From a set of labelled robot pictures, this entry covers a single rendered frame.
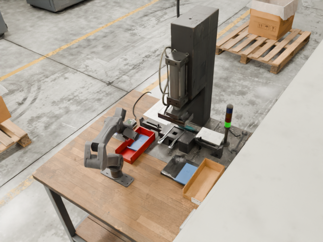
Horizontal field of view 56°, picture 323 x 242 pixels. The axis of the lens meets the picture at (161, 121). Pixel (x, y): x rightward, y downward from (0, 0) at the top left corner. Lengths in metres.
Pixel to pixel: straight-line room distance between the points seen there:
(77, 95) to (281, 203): 3.54
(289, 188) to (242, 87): 3.33
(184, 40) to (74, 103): 2.58
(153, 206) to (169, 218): 0.11
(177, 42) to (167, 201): 0.81
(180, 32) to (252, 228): 1.07
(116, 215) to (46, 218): 1.31
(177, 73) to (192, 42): 0.16
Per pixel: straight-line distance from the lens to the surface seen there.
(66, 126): 3.60
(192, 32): 1.48
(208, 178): 1.72
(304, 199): 0.73
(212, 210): 0.67
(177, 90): 1.59
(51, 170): 1.90
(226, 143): 1.90
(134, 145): 1.89
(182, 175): 1.70
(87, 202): 1.69
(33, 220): 2.88
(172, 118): 1.71
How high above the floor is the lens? 2.25
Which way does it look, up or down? 41 degrees down
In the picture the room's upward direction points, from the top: 3 degrees counter-clockwise
